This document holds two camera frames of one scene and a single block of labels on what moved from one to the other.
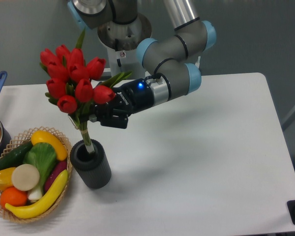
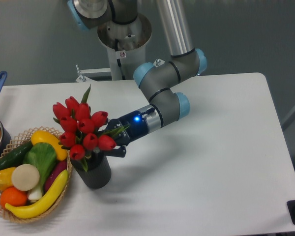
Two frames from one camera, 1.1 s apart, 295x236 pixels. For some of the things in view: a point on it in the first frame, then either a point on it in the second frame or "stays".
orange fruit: [14, 197] stays
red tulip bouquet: [74, 85] → [81, 129]
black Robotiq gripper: [134, 96] → [138, 127]
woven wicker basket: [20, 139] stays
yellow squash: [41, 136] stays
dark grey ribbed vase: [92, 168] stays
